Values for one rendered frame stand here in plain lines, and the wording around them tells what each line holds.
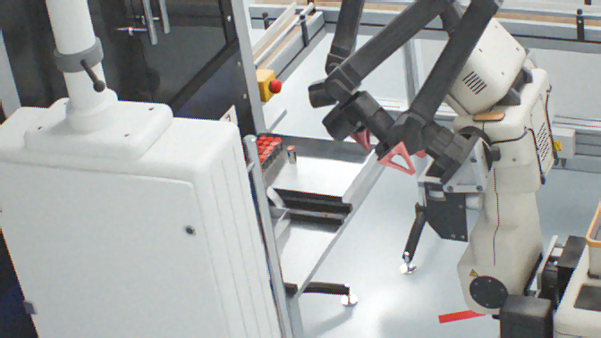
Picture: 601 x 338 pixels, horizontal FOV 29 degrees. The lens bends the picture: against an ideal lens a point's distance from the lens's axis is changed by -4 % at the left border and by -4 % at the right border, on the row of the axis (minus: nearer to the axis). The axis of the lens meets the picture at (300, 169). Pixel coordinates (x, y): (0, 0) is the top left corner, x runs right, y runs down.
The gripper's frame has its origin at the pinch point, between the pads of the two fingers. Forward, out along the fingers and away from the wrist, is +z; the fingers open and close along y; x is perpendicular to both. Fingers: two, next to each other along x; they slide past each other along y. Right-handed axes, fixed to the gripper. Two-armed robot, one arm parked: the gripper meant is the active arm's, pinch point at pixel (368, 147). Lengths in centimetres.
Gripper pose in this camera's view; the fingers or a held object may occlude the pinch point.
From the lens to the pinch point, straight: 316.8
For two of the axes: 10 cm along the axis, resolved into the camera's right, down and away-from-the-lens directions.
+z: 3.4, 8.3, 4.4
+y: -8.6, 0.7, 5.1
